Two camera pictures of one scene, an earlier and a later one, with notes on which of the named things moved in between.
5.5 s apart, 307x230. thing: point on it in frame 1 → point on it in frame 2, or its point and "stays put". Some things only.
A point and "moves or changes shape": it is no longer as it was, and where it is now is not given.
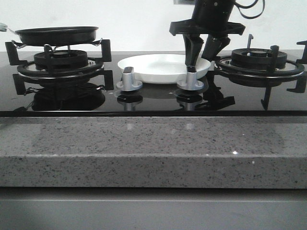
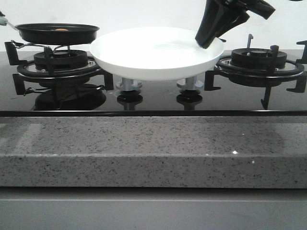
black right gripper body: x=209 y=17 → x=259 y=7
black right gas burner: x=256 y=59 stays put
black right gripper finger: x=215 y=43 → x=230 y=18
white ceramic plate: x=158 y=68 moves or changes shape
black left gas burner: x=62 y=59 stays put
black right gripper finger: x=193 y=45 → x=206 y=31
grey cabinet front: x=132 y=208 stays put
